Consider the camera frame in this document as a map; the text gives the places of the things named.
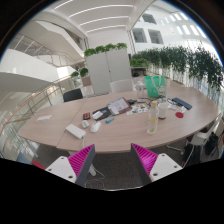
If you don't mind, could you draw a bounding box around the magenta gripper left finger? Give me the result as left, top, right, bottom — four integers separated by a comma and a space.
46, 144, 96, 187

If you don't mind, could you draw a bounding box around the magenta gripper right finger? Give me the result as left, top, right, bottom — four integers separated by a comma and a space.
131, 143, 182, 185

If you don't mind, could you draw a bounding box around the clear plastic water bottle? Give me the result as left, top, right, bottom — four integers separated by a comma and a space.
147, 101, 159, 134

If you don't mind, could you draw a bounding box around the white power adapter box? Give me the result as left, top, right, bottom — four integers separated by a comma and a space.
66, 124, 86, 139

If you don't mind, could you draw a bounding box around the white computer mouse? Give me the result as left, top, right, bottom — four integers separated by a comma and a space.
90, 121, 101, 133

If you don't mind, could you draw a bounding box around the small white round device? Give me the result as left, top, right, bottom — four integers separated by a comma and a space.
81, 120, 89, 129

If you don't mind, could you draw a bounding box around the black phone with red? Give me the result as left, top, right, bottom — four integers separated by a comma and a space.
83, 112, 91, 120

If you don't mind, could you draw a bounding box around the white chair at right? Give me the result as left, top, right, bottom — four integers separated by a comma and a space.
166, 113, 224, 158

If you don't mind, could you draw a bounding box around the blue marker pen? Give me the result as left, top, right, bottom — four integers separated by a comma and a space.
105, 117, 114, 124

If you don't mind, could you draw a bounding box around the red round coaster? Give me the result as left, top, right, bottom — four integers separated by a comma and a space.
175, 112, 184, 118

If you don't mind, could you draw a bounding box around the white paper cup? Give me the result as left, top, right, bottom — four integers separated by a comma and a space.
158, 102, 168, 119

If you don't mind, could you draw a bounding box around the white paper sheet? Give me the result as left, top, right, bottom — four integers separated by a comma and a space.
36, 115, 52, 121

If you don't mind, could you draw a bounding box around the open laptop with papers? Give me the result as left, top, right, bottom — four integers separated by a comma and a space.
107, 97, 132, 115

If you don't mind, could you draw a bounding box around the dark blue notebook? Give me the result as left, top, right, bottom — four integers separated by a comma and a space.
172, 97, 192, 110

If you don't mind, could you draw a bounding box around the black chair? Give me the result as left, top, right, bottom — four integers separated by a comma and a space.
63, 88, 83, 102

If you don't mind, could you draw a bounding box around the green tote bag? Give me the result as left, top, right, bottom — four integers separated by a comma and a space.
145, 75, 166, 98

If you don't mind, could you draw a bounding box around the clear plastic jug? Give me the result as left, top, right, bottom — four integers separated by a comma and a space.
135, 81, 146, 99

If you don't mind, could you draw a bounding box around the white chair behind table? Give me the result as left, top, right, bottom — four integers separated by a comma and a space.
110, 79, 133, 93

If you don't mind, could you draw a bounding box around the white cabinet with plants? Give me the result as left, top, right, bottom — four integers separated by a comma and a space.
84, 43, 131, 95

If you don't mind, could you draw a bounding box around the green plant hedge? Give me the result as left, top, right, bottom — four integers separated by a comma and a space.
129, 45, 224, 101

